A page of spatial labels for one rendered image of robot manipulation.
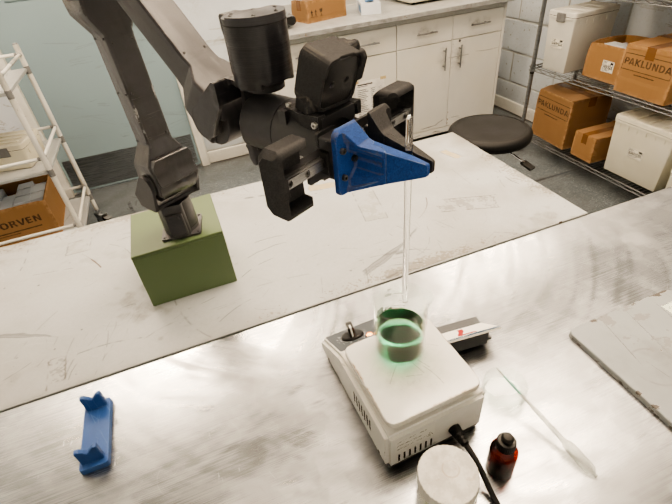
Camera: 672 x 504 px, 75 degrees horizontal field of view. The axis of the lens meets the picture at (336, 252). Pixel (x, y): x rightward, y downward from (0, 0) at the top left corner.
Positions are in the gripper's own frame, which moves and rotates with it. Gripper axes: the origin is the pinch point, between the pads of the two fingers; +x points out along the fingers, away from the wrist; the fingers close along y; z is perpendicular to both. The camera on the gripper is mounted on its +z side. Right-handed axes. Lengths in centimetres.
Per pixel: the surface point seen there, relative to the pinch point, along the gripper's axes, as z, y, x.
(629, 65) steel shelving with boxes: -56, 236, -23
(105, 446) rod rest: -34, -28, -24
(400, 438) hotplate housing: -28.4, -6.9, 5.6
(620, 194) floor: -125, 238, -7
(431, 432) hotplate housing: -30.1, -3.4, 7.4
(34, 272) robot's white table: -36, -20, -73
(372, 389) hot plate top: -26.0, -5.1, 0.7
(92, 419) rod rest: -34, -27, -29
